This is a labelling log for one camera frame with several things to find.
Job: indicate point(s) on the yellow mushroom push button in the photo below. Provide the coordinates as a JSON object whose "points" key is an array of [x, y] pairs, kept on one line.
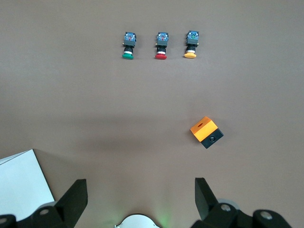
{"points": [[192, 42]]}

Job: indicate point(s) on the brown table cover sheet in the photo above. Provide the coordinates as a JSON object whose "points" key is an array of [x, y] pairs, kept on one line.
{"points": [[95, 107]]}

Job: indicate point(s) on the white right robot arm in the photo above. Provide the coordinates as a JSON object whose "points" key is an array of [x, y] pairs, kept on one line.
{"points": [[136, 222]]}

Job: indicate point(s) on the white drawer cabinet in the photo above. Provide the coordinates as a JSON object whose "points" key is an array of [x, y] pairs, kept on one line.
{"points": [[21, 183]]}

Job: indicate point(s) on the red mushroom push button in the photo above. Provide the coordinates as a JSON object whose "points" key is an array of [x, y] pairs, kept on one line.
{"points": [[162, 44]]}

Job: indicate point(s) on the green mushroom push button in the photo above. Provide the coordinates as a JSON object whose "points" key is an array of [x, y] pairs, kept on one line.
{"points": [[129, 44]]}

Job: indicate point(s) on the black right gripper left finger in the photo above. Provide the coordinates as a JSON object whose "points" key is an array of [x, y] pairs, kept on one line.
{"points": [[71, 204]]}

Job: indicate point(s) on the orange and black button box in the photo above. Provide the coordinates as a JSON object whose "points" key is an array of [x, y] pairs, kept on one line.
{"points": [[204, 130]]}

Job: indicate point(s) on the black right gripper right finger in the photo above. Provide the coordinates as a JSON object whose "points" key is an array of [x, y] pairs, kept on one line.
{"points": [[205, 202]]}

